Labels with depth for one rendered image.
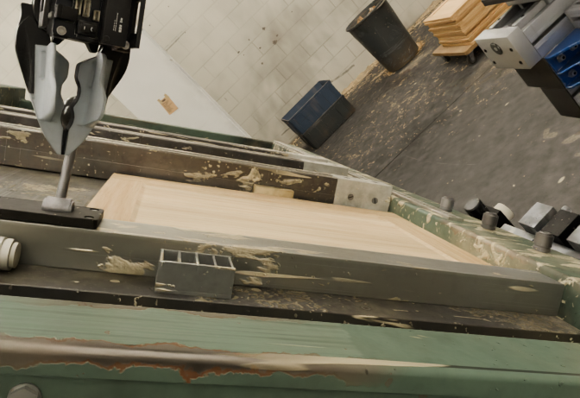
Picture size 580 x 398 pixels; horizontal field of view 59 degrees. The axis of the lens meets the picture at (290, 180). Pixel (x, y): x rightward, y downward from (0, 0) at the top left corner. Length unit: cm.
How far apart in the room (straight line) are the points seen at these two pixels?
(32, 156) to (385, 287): 70
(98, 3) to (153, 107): 439
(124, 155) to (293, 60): 532
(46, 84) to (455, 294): 47
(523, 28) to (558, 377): 92
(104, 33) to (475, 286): 46
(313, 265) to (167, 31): 574
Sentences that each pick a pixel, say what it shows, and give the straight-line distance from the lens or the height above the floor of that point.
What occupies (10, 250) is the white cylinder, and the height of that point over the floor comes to 138.
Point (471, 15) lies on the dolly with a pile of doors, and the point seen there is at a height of 30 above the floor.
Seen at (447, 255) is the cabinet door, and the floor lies 94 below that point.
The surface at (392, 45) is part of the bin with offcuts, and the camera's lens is 538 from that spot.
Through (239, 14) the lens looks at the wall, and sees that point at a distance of 621.
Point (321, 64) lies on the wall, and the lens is 632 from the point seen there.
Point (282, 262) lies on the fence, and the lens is 53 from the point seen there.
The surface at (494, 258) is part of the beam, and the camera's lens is 80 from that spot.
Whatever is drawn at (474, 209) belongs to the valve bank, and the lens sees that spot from 113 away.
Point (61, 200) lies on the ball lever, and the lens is 53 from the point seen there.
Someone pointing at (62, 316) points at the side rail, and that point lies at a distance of 31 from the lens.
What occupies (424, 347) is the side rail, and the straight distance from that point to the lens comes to 35.
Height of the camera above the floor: 137
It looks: 15 degrees down
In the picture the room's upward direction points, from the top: 45 degrees counter-clockwise
